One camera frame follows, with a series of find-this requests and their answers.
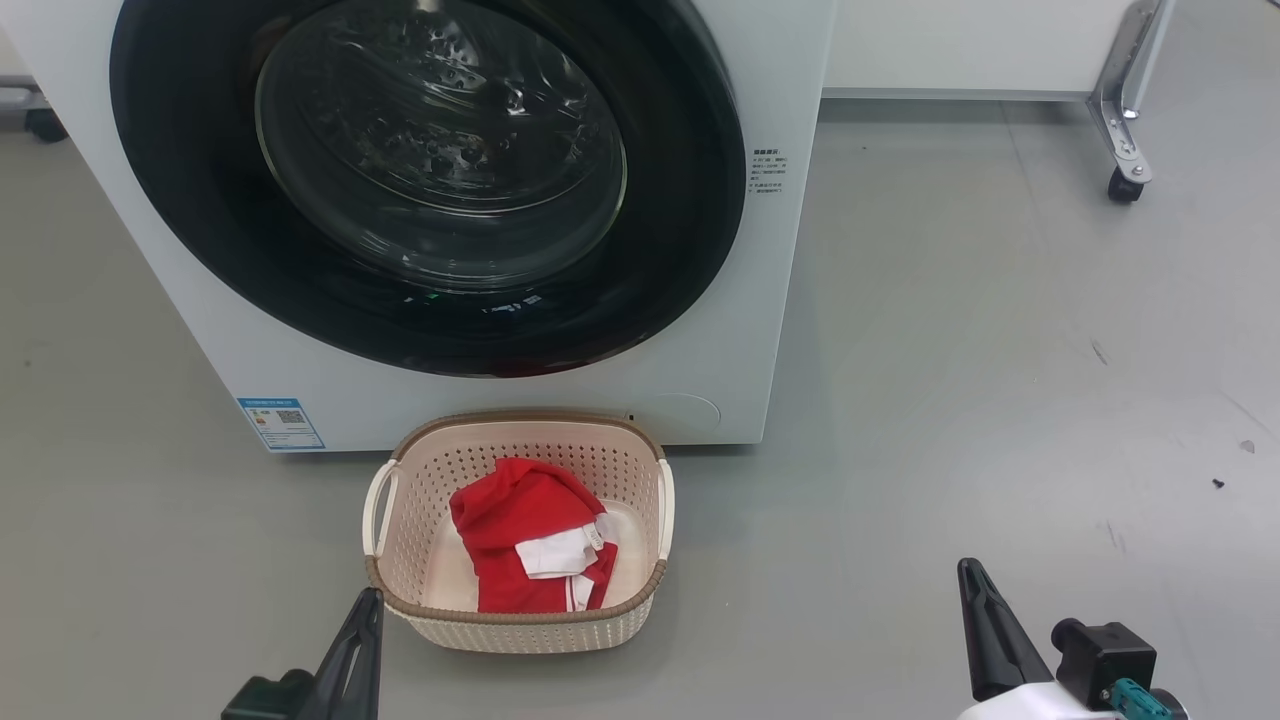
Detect white washing machine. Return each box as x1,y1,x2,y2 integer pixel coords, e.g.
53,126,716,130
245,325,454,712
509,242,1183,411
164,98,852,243
0,0,840,454

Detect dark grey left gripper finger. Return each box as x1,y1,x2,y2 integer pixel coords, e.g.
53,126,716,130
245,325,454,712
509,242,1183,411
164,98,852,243
349,587,386,720
314,587,377,720

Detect teal cable connector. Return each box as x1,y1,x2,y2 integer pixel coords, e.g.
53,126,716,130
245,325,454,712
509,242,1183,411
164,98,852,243
1099,677,1177,720

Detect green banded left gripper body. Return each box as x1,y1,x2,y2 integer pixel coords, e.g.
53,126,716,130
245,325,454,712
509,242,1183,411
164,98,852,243
221,667,321,720

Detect cream perforated laundry basket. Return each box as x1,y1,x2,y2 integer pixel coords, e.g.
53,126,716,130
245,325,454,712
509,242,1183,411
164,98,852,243
361,409,677,655

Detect red and white garment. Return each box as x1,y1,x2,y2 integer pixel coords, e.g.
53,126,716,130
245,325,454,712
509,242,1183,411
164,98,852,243
448,456,620,614

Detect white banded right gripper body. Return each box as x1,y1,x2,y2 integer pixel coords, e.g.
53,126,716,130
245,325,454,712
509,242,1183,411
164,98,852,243
954,681,1102,720

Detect grey metal stand leg caster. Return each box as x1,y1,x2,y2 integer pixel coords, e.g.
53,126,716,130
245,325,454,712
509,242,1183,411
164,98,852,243
0,77,70,144
1087,0,1177,205

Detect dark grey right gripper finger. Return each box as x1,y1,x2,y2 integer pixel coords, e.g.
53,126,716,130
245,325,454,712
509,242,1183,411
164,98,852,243
956,557,1012,704
969,557,1057,697

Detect blue energy label sticker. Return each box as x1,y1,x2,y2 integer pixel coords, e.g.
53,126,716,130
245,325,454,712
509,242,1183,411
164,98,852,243
236,397,328,454

